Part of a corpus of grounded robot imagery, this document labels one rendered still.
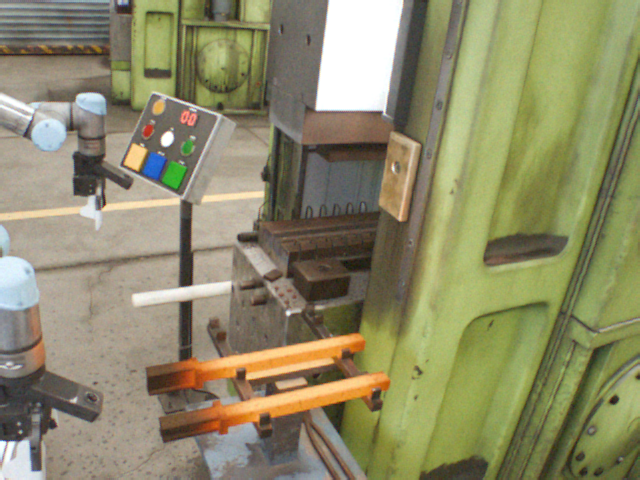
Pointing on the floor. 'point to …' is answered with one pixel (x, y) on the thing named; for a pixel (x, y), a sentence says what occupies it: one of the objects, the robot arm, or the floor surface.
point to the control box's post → (184, 276)
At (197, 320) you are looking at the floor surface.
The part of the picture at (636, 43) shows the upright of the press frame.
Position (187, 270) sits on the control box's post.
